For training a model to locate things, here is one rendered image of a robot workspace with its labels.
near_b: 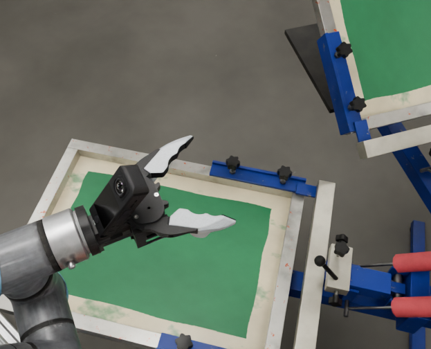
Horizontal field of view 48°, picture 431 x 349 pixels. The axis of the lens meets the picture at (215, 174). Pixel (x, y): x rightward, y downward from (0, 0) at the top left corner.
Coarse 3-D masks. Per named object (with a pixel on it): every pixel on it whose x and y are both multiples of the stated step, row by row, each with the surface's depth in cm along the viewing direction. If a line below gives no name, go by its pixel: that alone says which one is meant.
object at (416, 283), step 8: (392, 272) 131; (408, 272) 128; (416, 272) 128; (424, 272) 128; (408, 280) 128; (416, 280) 126; (424, 280) 126; (408, 288) 127; (416, 288) 125; (424, 288) 125; (408, 296) 125; (400, 320) 128; (408, 320) 124; (416, 320) 122; (424, 320) 121; (400, 328) 129; (408, 328) 128; (416, 328) 127
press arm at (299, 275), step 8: (296, 272) 141; (296, 280) 139; (296, 288) 138; (296, 296) 142; (328, 296) 137; (360, 296) 137; (392, 296) 137; (328, 304) 141; (344, 304) 138; (352, 304) 136; (360, 304) 135; (368, 304) 135; (376, 304) 135; (384, 304) 135; (368, 312) 138; (376, 312) 137; (384, 312) 136
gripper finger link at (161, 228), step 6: (156, 222) 65; (162, 222) 65; (168, 222) 65; (144, 228) 65; (150, 228) 65; (156, 228) 65; (162, 228) 65; (168, 228) 65; (174, 228) 65; (180, 228) 65; (186, 228) 65; (192, 228) 65; (156, 234) 66; (162, 234) 65; (168, 234) 64; (174, 234) 65; (180, 234) 65
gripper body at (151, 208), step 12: (156, 192) 67; (144, 204) 66; (156, 204) 66; (168, 204) 67; (84, 216) 64; (132, 216) 65; (144, 216) 65; (156, 216) 65; (84, 228) 63; (120, 228) 67; (132, 228) 65; (96, 240) 65; (108, 240) 69; (144, 240) 70; (156, 240) 72; (96, 252) 65
